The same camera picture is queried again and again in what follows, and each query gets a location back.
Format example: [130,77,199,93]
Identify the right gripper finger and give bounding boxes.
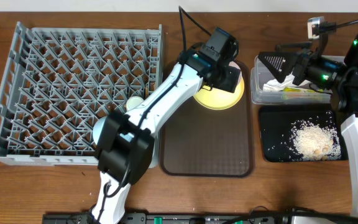
[275,41,313,52]
[257,52,298,83]

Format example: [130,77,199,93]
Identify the pink plastic bowl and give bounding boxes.
[229,61,242,85]

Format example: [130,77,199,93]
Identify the white napkin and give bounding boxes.
[262,73,313,93]

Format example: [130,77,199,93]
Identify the green orange snack wrapper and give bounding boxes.
[283,86,324,93]

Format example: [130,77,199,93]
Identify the yellow plastic plate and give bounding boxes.
[194,77,245,110]

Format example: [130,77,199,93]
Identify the rice food waste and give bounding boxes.
[265,110,342,162]

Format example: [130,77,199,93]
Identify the cream plastic cup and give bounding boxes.
[126,96,144,111]

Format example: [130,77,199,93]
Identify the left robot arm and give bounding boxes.
[88,28,241,223]

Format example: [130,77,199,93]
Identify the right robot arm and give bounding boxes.
[257,33,358,217]

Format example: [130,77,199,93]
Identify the clear plastic bin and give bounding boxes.
[250,57,330,105]

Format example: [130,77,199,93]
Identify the black plastic tray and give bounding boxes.
[258,103,349,163]

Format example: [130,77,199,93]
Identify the dark brown serving tray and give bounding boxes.
[158,60,255,179]

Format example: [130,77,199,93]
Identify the grey plastic dish rack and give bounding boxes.
[0,23,163,166]

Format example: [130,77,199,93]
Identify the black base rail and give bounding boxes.
[42,213,358,224]

